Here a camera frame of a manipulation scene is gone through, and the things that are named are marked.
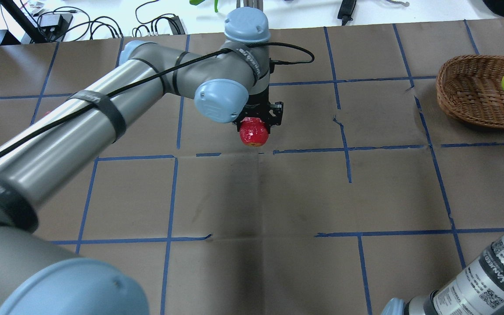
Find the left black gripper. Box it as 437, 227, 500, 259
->
234, 87, 284, 133

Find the red apple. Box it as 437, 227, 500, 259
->
238, 117, 270, 147

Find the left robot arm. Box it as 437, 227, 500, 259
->
0, 7, 315, 315

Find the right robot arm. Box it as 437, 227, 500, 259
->
382, 55, 504, 315

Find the wicker basket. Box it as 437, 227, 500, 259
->
435, 54, 504, 129

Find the black power adapter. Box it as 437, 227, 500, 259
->
336, 0, 357, 26

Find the aluminium frame post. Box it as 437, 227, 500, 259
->
236, 0, 263, 11

